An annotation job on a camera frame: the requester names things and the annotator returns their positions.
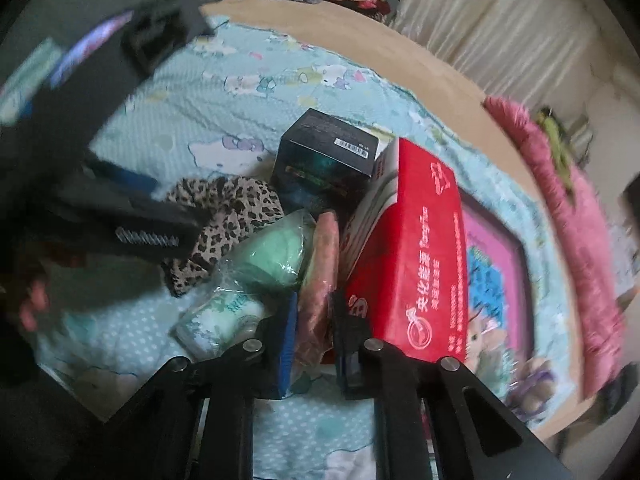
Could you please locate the cream curtain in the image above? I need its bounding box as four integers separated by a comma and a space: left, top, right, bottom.
385, 0, 616, 126

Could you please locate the red and white cardboard box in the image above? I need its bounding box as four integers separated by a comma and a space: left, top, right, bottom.
337, 137, 471, 366

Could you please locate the beige bed mattress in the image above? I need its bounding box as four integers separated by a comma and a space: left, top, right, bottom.
200, 0, 596, 436

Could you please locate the light blue cartoon cat bedsheet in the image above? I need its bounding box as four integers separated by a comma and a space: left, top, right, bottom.
30, 15, 586, 480

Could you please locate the pink towel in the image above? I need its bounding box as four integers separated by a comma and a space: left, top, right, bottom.
292, 210, 343, 366

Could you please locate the pink quilt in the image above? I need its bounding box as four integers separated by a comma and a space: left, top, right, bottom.
482, 96, 628, 396

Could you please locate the person's left hand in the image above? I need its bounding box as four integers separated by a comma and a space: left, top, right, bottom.
17, 279, 53, 333

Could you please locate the dark square box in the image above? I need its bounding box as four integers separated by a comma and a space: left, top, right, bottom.
271, 108, 391, 213

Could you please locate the beige plush toy pink dress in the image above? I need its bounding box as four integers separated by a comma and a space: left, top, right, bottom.
470, 310, 558, 423

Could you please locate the green cloth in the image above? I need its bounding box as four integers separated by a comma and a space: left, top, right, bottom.
535, 107, 576, 191

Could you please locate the green floral tissue pack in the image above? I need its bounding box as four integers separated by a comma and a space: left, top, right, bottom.
175, 287, 266, 361

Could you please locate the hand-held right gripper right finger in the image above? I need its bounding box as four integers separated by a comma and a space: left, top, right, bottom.
330, 292, 576, 480

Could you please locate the leopard print cloth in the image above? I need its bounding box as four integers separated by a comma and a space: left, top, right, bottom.
160, 176, 283, 298

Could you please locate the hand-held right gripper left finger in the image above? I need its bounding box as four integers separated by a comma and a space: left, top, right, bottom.
60, 290, 301, 480

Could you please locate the green towel in plastic bag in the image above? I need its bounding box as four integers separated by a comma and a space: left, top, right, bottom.
215, 208, 318, 301

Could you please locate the pink picture book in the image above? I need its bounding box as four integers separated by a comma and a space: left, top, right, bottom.
460, 190, 536, 396

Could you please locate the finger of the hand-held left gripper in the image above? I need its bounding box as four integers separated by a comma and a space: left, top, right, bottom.
82, 152, 168, 203
50, 187, 202, 263

